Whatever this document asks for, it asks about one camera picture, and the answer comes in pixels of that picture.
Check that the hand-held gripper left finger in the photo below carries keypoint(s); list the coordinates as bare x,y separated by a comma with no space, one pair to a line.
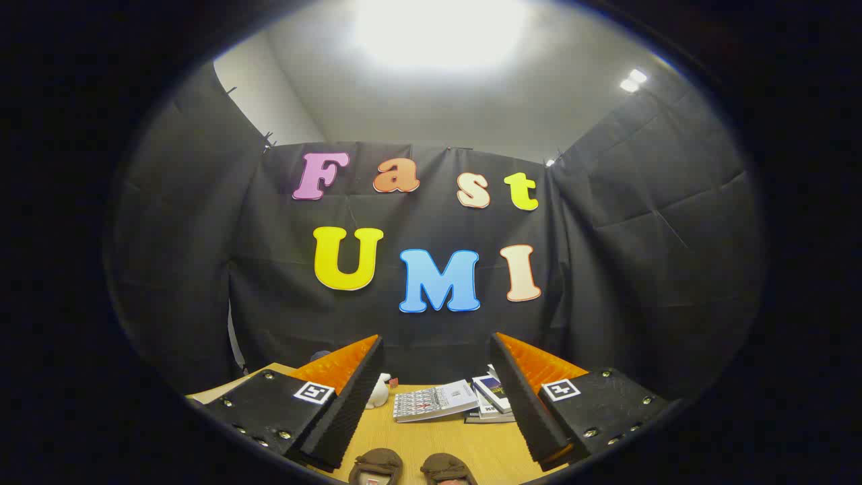
350,404

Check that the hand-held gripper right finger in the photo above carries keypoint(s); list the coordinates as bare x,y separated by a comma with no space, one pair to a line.
522,404

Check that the brown fuzzy shoe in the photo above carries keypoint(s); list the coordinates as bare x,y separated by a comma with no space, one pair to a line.
377,465
448,468

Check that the white book blue cover picture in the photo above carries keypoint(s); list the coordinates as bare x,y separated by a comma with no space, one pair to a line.
495,392

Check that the white duck plush toy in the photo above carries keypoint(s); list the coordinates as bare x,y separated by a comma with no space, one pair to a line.
378,394

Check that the grey book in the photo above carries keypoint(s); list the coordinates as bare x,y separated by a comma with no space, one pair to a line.
488,419

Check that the plain white book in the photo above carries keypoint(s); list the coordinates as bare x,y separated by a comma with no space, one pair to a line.
483,407

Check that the patterned cover white book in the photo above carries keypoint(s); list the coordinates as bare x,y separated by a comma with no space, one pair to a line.
434,401

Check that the small ceiling spotlight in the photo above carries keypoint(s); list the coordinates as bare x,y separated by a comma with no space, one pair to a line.
638,75
628,85

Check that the large ceiling light panel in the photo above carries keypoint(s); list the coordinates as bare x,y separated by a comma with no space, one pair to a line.
438,30

